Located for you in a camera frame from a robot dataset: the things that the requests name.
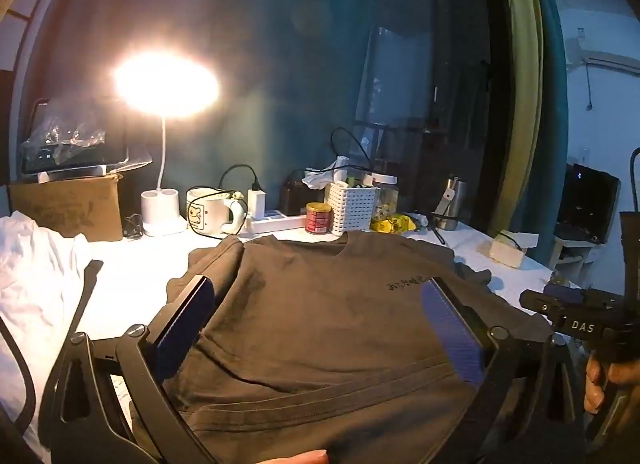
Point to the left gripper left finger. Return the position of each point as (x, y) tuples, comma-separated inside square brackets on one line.
[(82, 422)]

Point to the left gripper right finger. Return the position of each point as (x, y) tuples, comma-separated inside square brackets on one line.
[(525, 404)]

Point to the dark brown t-shirt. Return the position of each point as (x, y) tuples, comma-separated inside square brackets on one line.
[(325, 346)]

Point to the person's right hand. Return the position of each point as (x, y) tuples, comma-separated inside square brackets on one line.
[(600, 375)]

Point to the person's left hand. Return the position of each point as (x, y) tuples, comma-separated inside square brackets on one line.
[(309, 457)]

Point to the tissue pack box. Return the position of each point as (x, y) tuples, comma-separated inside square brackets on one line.
[(509, 248)]

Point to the laptop on side table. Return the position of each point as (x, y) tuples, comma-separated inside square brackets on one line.
[(587, 206)]

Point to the white t-shirt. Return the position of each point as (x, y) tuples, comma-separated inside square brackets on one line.
[(42, 276)]

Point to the steel tumbler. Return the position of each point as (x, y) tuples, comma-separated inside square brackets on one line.
[(447, 212)]

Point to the cardboard box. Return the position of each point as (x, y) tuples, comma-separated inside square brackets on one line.
[(87, 205)]

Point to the white cartoon mug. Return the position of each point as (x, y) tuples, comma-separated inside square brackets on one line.
[(214, 212)]

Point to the white power strip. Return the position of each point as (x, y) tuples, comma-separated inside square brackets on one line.
[(273, 221)]

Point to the yellow snack packet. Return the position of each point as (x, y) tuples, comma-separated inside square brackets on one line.
[(395, 224)]

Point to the glass jar white lid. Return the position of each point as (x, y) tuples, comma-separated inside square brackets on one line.
[(386, 195)]

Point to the white usb charger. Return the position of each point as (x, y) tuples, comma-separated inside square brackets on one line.
[(256, 204)]

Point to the white perforated plastic basket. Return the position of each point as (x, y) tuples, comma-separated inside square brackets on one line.
[(352, 207)]

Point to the tablet screen with plastic bag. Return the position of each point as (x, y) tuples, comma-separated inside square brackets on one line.
[(76, 137)]

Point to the black power adapter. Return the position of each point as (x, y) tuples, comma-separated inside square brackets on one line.
[(295, 195)]

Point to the red can yellow lid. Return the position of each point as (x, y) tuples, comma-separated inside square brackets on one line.
[(318, 217)]

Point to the white crumpled tissue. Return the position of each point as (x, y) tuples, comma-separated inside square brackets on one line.
[(318, 179)]

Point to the yellow green curtain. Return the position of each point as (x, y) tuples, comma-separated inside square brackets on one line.
[(527, 40)]

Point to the white desk lamp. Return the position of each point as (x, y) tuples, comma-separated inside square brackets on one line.
[(170, 87)]

